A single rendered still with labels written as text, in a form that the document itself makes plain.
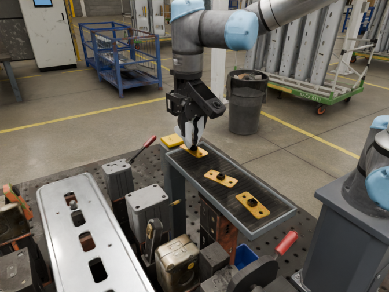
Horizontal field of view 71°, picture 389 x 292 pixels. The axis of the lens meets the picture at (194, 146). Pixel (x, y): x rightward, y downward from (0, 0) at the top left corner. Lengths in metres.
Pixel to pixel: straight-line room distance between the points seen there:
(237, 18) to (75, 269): 0.67
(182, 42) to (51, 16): 6.40
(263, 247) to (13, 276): 0.83
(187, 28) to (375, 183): 0.48
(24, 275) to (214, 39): 0.67
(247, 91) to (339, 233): 2.50
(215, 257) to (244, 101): 2.76
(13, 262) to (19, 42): 7.18
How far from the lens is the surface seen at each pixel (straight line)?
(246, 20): 0.59
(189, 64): 0.65
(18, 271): 0.79
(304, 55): 4.79
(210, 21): 0.61
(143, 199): 0.73
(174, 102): 0.71
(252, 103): 3.29
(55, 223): 0.91
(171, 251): 0.65
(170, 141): 0.88
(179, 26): 0.64
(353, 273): 0.91
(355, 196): 0.81
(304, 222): 1.32
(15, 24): 7.77
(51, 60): 7.08
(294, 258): 1.18
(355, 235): 0.84
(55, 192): 1.03
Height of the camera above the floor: 1.58
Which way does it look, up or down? 30 degrees down
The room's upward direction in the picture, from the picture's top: straight up
